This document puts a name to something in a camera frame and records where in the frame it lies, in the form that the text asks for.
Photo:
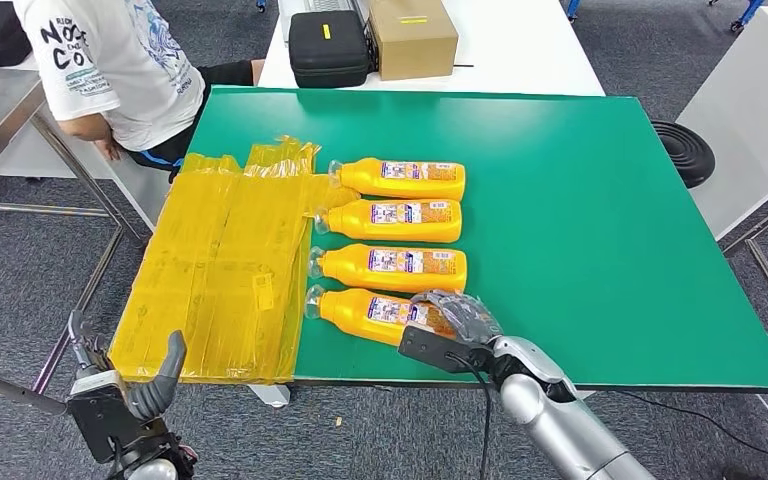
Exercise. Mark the white table foot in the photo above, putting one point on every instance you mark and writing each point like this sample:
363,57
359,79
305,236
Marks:
271,395

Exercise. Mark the white box seat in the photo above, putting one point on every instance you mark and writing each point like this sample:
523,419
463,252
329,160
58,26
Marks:
139,192

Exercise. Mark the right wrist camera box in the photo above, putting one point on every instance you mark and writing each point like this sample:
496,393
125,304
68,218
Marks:
437,348

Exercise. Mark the person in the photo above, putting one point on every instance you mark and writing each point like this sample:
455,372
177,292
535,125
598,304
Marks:
119,73

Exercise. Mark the blue wheeled frame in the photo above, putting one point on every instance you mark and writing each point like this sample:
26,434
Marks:
748,13

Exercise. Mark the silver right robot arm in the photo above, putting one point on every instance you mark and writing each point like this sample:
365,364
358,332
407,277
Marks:
556,424

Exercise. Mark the brown cardboard box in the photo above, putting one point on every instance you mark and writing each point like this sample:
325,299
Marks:
410,40

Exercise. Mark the yellow plastic wrapped cardboard sheet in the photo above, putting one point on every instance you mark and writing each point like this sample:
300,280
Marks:
225,265

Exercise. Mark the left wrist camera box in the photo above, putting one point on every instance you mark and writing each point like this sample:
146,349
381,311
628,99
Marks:
96,424

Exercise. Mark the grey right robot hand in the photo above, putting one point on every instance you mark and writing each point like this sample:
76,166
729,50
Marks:
470,318

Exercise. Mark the orange plastic detergent bottle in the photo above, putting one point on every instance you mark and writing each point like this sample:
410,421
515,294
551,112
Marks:
357,222
357,268
351,311
364,179

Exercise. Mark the person's right hand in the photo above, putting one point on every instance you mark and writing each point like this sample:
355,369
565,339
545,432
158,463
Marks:
109,149

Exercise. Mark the black round stool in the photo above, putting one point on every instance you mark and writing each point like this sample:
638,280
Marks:
685,152

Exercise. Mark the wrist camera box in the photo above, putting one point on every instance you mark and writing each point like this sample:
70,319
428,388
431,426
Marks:
437,348
96,424

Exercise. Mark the white side table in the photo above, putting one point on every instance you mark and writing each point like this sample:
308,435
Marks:
742,132

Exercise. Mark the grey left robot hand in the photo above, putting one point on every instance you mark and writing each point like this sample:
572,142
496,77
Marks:
165,378

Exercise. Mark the green table mat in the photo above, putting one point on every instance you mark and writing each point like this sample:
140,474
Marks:
556,232

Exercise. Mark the person's right forearm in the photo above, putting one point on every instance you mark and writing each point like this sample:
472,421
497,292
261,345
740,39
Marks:
82,127

